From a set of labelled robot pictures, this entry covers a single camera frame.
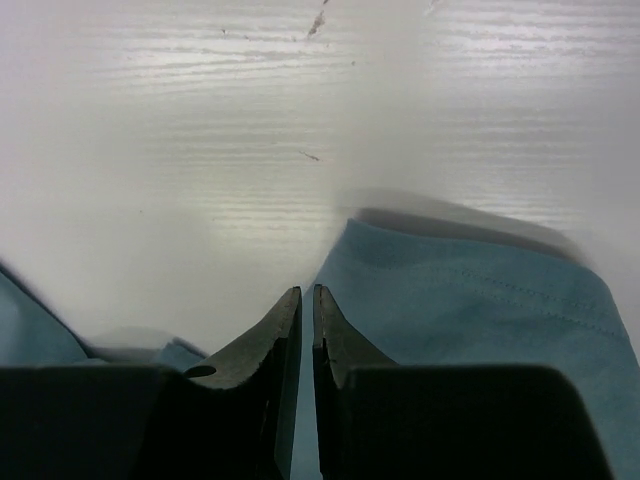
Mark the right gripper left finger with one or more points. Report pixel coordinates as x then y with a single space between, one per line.
231 416

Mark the grey-blue t shirt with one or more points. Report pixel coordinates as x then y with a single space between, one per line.
441 301

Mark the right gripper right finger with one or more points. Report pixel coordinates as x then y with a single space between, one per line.
377 419

